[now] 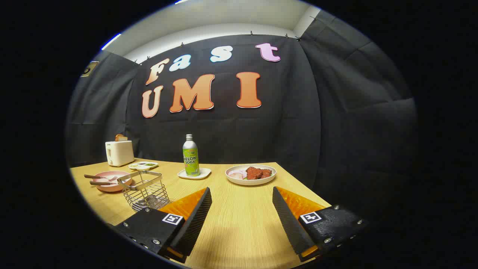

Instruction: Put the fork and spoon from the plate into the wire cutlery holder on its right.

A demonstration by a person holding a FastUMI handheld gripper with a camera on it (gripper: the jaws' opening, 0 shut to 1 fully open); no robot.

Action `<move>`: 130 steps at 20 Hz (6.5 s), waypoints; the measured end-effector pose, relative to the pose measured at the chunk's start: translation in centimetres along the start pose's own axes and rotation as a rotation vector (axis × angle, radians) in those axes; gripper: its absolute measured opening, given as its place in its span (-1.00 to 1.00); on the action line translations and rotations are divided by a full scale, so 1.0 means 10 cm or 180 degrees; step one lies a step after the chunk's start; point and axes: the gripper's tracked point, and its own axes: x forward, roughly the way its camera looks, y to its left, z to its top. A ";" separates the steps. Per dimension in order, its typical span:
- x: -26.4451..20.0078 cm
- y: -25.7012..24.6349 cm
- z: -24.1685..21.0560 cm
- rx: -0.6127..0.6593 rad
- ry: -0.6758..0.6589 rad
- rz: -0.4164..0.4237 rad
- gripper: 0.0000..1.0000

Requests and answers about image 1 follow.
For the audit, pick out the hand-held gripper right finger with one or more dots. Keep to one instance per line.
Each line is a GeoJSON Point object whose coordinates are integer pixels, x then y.
{"type": "Point", "coordinates": [287, 220]}

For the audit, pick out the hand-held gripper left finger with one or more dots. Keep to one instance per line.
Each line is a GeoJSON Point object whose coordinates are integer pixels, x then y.
{"type": "Point", "coordinates": [194, 220]}

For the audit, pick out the white square coaster tray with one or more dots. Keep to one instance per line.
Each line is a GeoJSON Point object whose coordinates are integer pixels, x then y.
{"type": "Point", "coordinates": [204, 173]}

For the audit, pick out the white plate with food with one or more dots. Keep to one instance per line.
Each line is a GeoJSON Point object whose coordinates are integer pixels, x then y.
{"type": "Point", "coordinates": [251, 182]}

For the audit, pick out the red-brown meat pieces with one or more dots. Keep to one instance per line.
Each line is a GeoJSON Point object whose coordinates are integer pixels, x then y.
{"type": "Point", "coordinates": [257, 173]}

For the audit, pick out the green silver soda bottle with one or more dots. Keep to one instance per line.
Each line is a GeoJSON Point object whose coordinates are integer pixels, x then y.
{"type": "Point", "coordinates": [191, 158]}

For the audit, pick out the pink ham slices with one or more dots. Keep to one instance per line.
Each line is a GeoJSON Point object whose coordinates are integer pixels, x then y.
{"type": "Point", "coordinates": [237, 174]}

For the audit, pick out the white divided snack dish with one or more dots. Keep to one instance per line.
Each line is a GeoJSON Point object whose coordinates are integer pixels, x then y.
{"type": "Point", "coordinates": [139, 167]}

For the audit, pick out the pink round plate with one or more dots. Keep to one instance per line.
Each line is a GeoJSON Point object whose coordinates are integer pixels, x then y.
{"type": "Point", "coordinates": [108, 186]}

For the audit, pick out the black backdrop cloth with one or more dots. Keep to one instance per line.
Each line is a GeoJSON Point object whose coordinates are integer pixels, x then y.
{"type": "Point", "coordinates": [283, 123]}

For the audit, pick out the cream white toaster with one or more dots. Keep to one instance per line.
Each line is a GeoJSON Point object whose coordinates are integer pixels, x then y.
{"type": "Point", "coordinates": [120, 153]}

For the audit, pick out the toasted bread slice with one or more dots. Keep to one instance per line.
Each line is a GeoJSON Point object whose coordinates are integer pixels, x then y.
{"type": "Point", "coordinates": [120, 138]}

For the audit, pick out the ceiling light strip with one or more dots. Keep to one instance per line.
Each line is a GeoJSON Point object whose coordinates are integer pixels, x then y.
{"type": "Point", "coordinates": [111, 41]}

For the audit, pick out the yellowish wall sign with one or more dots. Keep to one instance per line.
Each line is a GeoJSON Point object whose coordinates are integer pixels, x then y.
{"type": "Point", "coordinates": [89, 69]}

